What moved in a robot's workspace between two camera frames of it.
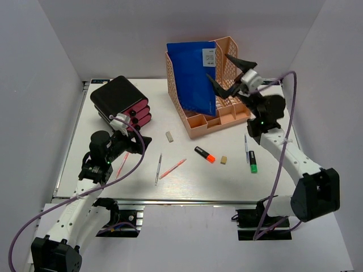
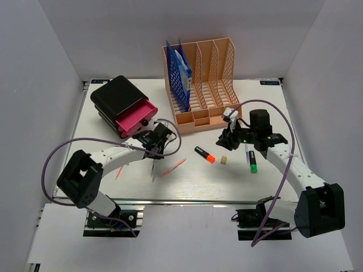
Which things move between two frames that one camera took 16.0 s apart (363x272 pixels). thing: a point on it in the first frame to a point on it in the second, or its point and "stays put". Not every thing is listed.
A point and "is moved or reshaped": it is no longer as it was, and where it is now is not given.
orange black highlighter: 209,157 stays put
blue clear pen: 247,148 stays put
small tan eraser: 223,160 stays put
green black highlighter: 254,168 stays put
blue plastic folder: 190,62 is moved or reshaped
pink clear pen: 122,166 stays put
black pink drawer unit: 119,95 stays put
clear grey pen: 156,177 to 152,174
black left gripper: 134,147 to 157,156
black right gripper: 238,86 to 227,139
